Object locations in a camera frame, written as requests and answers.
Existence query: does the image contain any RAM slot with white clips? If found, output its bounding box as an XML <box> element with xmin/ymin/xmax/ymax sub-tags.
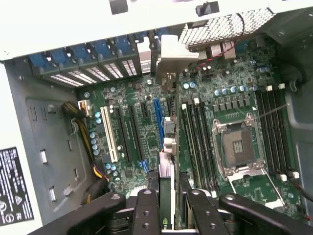
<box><xmin>181</xmin><ymin>103</ymin><xmax>203</xmax><ymax>191</ymax></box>
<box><xmin>193</xmin><ymin>97</ymin><xmax>218</xmax><ymax>198</ymax></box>
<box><xmin>266</xmin><ymin>85</ymin><xmax>287</xmax><ymax>182</ymax></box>
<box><xmin>278</xmin><ymin>83</ymin><xmax>300</xmax><ymax>179</ymax></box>

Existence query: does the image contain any RAM slot with black clips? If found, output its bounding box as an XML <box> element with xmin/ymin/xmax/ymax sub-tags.
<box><xmin>187</xmin><ymin>101</ymin><xmax>210</xmax><ymax>191</ymax></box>
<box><xmin>199</xmin><ymin>97</ymin><xmax>221</xmax><ymax>194</ymax></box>
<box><xmin>255</xmin><ymin>87</ymin><xmax>281</xmax><ymax>178</ymax></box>
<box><xmin>271</xmin><ymin>85</ymin><xmax>293</xmax><ymax>178</ymax></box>

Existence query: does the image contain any thin metal locking lever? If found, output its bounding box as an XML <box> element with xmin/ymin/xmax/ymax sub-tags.
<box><xmin>253</xmin><ymin>102</ymin><xmax>291</xmax><ymax>122</ymax></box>
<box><xmin>266</xmin><ymin>171</ymin><xmax>288</xmax><ymax>208</ymax></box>

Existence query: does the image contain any CPU socket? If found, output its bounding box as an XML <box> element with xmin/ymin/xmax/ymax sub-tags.
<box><xmin>211</xmin><ymin>113</ymin><xmax>266</xmax><ymax>183</ymax></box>

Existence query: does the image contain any green Dell motherboard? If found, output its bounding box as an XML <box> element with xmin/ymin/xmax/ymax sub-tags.
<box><xmin>77</xmin><ymin>34</ymin><xmax>306</xmax><ymax>221</ymax></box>

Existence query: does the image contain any white expansion slot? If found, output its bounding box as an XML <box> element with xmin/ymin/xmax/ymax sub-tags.
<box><xmin>100</xmin><ymin>105</ymin><xmax>118</xmax><ymax>164</ymax></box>

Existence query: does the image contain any blue expansion slot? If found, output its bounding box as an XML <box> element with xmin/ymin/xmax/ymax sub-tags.
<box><xmin>153</xmin><ymin>97</ymin><xmax>164</xmax><ymax>146</ymax></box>

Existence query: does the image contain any short black expansion slot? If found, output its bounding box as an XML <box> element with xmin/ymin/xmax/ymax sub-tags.
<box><xmin>140</xmin><ymin>100</ymin><xmax>150</xmax><ymax>118</ymax></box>

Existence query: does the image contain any grey metal PC case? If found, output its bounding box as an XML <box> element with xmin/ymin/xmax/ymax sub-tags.
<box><xmin>0</xmin><ymin>0</ymin><xmax>313</xmax><ymax>235</ymax></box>

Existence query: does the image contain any white power connector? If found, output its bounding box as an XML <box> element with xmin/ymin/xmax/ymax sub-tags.
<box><xmin>77</xmin><ymin>99</ymin><xmax>91</xmax><ymax>116</ymax></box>

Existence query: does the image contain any black warning label sticker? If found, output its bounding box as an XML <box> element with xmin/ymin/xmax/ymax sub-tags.
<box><xmin>0</xmin><ymin>146</ymin><xmax>35</xmax><ymax>225</ymax></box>

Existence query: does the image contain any perforated expansion slot cover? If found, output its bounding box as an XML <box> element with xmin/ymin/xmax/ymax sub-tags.
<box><xmin>58</xmin><ymin>61</ymin><xmax>97</xmax><ymax>85</ymax></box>
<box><xmin>116</xmin><ymin>51</ymin><xmax>138</xmax><ymax>76</ymax></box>
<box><xmin>31</xmin><ymin>65</ymin><xmax>85</xmax><ymax>88</ymax></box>
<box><xmin>97</xmin><ymin>55</ymin><xmax>124</xmax><ymax>79</ymax></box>
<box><xmin>79</xmin><ymin>57</ymin><xmax>111</xmax><ymax>81</ymax></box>

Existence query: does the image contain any silver metal port block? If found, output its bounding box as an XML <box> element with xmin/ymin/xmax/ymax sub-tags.
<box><xmin>206</xmin><ymin>45</ymin><xmax>222</xmax><ymax>60</ymax></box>
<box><xmin>221</xmin><ymin>41</ymin><xmax>237</xmax><ymax>59</ymax></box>

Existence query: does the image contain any blue plastic card retainer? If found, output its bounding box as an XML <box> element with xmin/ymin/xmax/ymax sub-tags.
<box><xmin>28</xmin><ymin>52</ymin><xmax>61</xmax><ymax>74</ymax></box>
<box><xmin>104</xmin><ymin>38</ymin><xmax>120</xmax><ymax>58</ymax></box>
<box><xmin>118</xmin><ymin>35</ymin><xmax>137</xmax><ymax>56</ymax></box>
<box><xmin>84</xmin><ymin>41</ymin><xmax>103</xmax><ymax>62</ymax></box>
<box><xmin>63</xmin><ymin>46</ymin><xmax>84</xmax><ymax>66</ymax></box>

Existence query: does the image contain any perforated metal vent grille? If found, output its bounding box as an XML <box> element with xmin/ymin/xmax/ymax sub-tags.
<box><xmin>180</xmin><ymin>7</ymin><xmax>274</xmax><ymax>47</ymax></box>

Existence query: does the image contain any black plastic case latch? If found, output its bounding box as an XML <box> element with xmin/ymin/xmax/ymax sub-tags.
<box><xmin>195</xmin><ymin>1</ymin><xmax>220</xmax><ymax>17</ymax></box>

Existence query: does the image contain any black cable with red wire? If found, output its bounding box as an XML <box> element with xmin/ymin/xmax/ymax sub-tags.
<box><xmin>291</xmin><ymin>175</ymin><xmax>313</xmax><ymax>205</ymax></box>

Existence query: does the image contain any yellow and black power cable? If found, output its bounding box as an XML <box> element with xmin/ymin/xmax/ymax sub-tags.
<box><xmin>60</xmin><ymin>100</ymin><xmax>111</xmax><ymax>183</ymax></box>

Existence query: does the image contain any red and black fan wire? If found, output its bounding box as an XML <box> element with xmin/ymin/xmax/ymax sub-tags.
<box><xmin>199</xmin><ymin>12</ymin><xmax>245</xmax><ymax>67</ymax></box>

